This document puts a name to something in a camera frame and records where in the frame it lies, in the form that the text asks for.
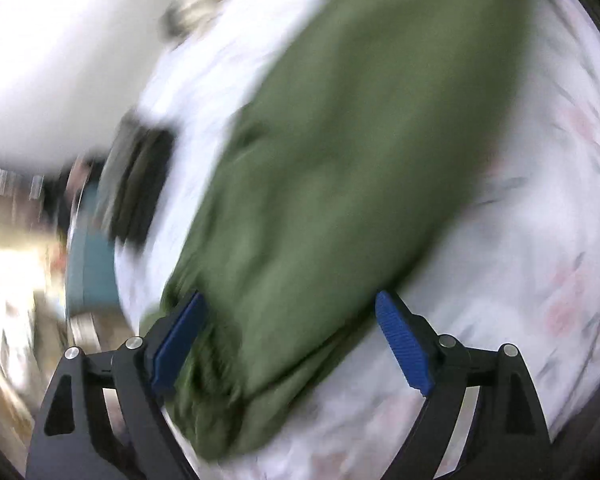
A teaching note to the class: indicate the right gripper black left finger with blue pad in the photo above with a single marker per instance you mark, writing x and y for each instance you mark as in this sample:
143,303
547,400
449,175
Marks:
72,436

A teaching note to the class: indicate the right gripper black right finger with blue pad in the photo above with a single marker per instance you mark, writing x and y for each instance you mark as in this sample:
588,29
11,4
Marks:
507,437

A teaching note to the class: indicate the green pants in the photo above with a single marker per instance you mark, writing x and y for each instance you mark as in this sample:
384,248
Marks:
361,143

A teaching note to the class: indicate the teal mattress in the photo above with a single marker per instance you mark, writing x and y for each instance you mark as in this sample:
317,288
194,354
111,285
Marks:
91,285

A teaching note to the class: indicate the dark grey folded garment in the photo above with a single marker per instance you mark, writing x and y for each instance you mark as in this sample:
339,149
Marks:
132,180

